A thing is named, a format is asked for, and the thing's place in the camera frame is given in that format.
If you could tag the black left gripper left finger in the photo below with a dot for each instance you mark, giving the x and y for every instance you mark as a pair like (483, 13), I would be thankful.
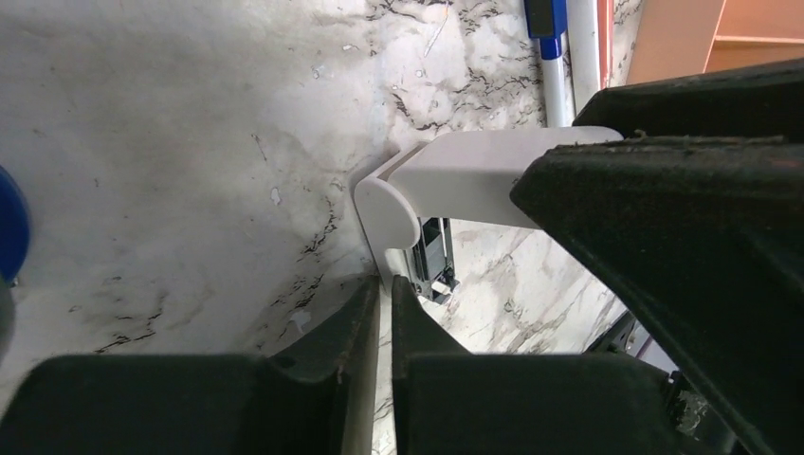
(316, 396)

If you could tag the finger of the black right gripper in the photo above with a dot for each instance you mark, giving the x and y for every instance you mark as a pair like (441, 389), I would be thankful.
(702, 239)
(756, 101)

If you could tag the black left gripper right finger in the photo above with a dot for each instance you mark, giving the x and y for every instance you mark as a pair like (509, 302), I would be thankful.
(448, 400)

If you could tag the blue stapler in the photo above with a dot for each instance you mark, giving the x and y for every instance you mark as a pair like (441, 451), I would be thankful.
(15, 228)

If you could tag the peach plastic file organizer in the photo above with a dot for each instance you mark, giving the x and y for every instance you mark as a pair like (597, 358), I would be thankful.
(678, 38)

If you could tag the salmon pink pen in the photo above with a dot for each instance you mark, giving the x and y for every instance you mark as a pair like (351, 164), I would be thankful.
(605, 20)

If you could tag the red capped white marker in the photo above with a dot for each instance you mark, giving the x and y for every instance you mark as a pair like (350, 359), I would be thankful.
(583, 48)

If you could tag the blue capped white marker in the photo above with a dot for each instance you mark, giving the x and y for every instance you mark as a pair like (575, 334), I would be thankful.
(546, 22)

